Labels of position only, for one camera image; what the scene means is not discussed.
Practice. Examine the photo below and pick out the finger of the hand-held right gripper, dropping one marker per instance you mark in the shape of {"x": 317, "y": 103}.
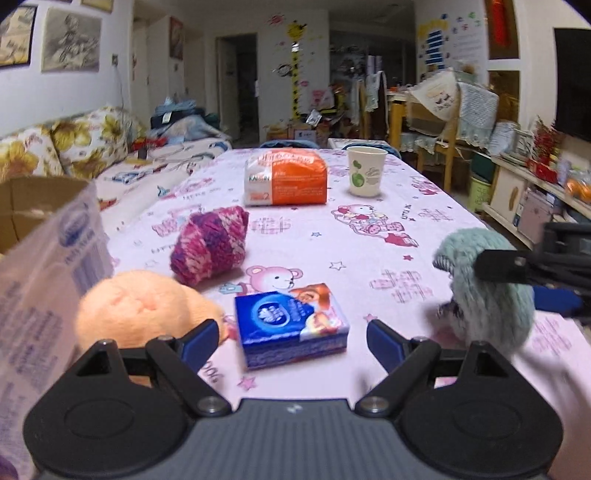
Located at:
{"x": 503, "y": 267}
{"x": 556, "y": 300}

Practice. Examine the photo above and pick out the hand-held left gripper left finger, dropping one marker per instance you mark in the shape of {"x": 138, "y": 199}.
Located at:
{"x": 198, "y": 339}

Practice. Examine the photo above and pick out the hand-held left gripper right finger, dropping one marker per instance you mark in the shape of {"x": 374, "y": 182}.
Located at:
{"x": 385, "y": 339}

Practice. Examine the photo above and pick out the green knitted hat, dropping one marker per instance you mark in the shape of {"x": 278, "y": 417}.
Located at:
{"x": 485, "y": 309}

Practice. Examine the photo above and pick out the orange knitted hat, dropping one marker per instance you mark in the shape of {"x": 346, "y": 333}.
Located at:
{"x": 138, "y": 304}

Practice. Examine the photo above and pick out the printed cardboard box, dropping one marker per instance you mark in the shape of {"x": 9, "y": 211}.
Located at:
{"x": 41, "y": 300}

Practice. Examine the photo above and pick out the silver metal case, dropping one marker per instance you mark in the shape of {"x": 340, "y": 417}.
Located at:
{"x": 533, "y": 214}

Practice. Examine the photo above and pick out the bag of oranges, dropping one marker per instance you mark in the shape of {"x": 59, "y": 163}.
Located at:
{"x": 579, "y": 190}

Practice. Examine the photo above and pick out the cream television cabinet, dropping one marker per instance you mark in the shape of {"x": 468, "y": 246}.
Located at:
{"x": 508, "y": 203}

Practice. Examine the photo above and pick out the green waste bin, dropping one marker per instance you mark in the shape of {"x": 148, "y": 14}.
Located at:
{"x": 480, "y": 196}

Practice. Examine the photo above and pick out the blue biscuit box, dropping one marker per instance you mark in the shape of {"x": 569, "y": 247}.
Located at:
{"x": 286, "y": 323}

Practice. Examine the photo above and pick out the magenta knitted hat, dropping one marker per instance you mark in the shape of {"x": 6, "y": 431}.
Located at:
{"x": 210, "y": 244}

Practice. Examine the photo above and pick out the red flower bouquet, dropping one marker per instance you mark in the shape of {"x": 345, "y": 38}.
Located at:
{"x": 547, "y": 138}

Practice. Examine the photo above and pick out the pale green lace cloth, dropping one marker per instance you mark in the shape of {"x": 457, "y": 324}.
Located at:
{"x": 478, "y": 110}

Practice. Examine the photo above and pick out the white paper cup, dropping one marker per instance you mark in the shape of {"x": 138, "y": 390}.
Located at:
{"x": 366, "y": 173}

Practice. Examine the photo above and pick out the wooden chair with cloth cover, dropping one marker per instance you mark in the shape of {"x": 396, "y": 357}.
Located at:
{"x": 434, "y": 115}

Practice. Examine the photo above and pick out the black television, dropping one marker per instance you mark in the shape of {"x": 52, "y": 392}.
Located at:
{"x": 575, "y": 83}

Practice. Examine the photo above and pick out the sofa with printed cover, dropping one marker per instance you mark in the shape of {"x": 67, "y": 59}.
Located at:
{"x": 152, "y": 166}

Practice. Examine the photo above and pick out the orange tissue pack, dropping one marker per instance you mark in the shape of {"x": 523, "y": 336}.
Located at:
{"x": 291, "y": 177}

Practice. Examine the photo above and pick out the pile of clothes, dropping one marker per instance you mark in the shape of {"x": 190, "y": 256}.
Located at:
{"x": 184, "y": 120}

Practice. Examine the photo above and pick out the floral sofa cushion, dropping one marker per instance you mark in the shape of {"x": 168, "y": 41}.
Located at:
{"x": 25, "y": 154}
{"x": 92, "y": 138}

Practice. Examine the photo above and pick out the giraffe height chart sticker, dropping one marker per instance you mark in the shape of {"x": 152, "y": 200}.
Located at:
{"x": 296, "y": 69}

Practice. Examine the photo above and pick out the wall poster with blue notes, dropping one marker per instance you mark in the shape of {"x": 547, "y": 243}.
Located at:
{"x": 450, "y": 44}

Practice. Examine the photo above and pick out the framed red wall picture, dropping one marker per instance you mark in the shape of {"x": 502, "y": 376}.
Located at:
{"x": 176, "y": 39}

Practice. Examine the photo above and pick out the sketch wall picture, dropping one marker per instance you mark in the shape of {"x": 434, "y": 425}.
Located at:
{"x": 71, "y": 39}

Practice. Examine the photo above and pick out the dark framed wall picture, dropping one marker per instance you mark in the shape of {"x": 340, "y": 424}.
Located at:
{"x": 16, "y": 37}

